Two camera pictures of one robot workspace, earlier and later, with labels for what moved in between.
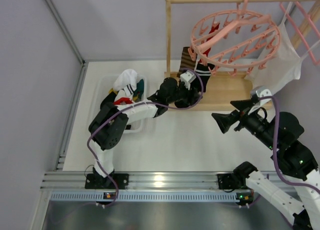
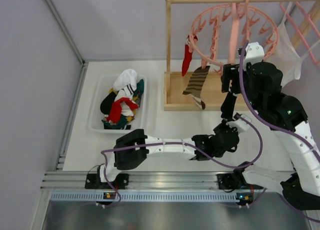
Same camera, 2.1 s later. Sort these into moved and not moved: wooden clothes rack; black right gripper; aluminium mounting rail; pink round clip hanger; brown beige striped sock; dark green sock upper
Moved: pink round clip hanger; black right gripper; brown beige striped sock
Not moved: wooden clothes rack; aluminium mounting rail; dark green sock upper
